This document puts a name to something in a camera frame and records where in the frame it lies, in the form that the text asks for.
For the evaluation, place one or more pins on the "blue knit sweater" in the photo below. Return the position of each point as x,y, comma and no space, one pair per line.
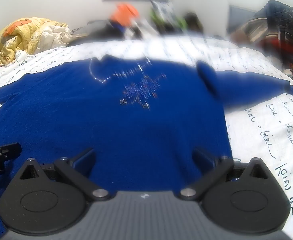
136,130

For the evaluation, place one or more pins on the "grey framed board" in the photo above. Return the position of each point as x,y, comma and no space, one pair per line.
239,15

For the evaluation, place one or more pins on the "cream quilted blanket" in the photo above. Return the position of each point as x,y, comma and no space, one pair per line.
51,36

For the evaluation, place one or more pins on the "brown fuzzy hat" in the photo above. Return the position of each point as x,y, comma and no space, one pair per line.
192,21

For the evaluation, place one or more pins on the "orange plastic bag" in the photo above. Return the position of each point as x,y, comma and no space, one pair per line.
124,12

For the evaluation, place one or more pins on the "dark clothes pile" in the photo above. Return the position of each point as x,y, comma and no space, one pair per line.
281,17

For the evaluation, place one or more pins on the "green basket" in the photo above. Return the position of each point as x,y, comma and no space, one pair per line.
182,23

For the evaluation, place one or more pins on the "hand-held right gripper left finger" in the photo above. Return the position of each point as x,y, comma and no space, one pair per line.
85,162

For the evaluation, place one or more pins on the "yellow cartoon quilt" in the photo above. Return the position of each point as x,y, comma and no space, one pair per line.
19,35

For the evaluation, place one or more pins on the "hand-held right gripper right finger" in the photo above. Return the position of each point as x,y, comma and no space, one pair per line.
204,162

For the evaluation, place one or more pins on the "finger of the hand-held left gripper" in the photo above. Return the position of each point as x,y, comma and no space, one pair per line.
9,150

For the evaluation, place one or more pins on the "black garment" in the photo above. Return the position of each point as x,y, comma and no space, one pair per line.
106,31

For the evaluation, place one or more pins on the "white script-printed bedspread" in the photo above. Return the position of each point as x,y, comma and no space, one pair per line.
261,130

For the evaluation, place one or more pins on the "blue floral pillow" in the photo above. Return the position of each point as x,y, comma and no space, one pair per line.
165,8

